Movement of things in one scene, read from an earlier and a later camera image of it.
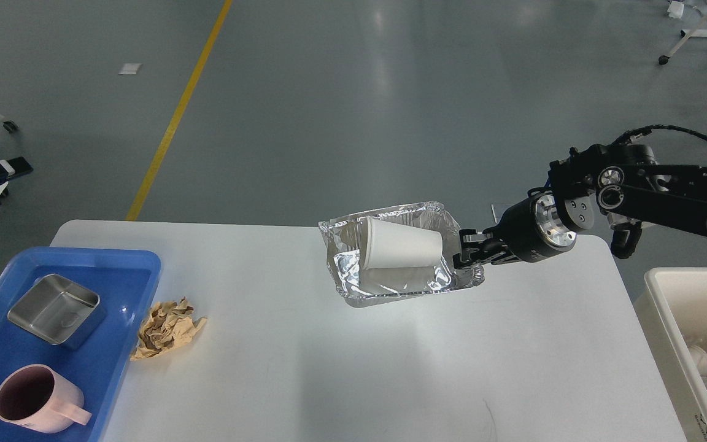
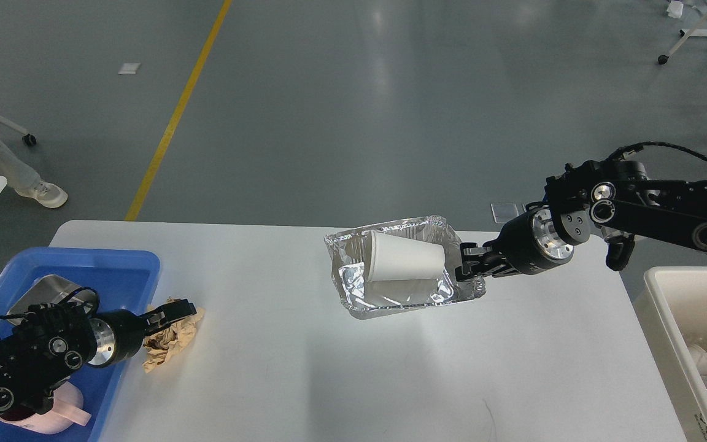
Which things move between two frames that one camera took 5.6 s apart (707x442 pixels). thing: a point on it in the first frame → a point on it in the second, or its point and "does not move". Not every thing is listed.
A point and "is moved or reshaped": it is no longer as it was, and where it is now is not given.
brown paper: (170, 326) is moved or reshaped
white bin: (698, 316) does not move
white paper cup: (388, 245) is moved or reshaped
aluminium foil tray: (384, 254) is moved or reshaped
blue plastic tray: (124, 280) does not move
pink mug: (35, 398) does not move
